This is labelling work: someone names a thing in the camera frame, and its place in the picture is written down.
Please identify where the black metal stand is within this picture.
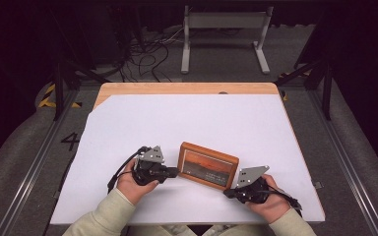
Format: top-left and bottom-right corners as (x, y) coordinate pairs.
(273, 57), (335, 122)
(50, 57), (112, 122)

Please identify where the metal floor rail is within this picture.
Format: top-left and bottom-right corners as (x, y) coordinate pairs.
(0, 88), (80, 236)
(308, 88), (378, 236)

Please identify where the person's left hand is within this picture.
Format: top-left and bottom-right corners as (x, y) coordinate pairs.
(115, 158), (160, 207)

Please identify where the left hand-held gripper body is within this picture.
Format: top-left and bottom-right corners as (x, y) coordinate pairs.
(131, 145), (170, 187)

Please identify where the left hand-held gripper cable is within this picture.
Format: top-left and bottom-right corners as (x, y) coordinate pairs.
(106, 146), (150, 195)

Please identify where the person's right hand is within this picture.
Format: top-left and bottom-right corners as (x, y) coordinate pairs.
(245, 173), (292, 225)

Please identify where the wooden table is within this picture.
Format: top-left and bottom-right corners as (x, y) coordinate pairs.
(93, 82), (291, 111)

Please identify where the wooden photo frame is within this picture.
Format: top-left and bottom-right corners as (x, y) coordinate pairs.
(177, 141), (240, 192)

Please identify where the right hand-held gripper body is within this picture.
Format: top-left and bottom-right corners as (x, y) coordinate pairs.
(233, 164), (272, 205)

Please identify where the white paper sheet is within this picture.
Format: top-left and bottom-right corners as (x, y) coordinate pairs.
(50, 93), (326, 226)

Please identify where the yellow black hazard tape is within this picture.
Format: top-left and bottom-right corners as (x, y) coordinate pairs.
(37, 83), (83, 109)

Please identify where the white metal stand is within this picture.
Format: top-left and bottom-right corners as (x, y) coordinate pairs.
(180, 5), (275, 75)

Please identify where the tangle of black floor cables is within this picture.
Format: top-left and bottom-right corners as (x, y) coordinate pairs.
(117, 28), (185, 84)

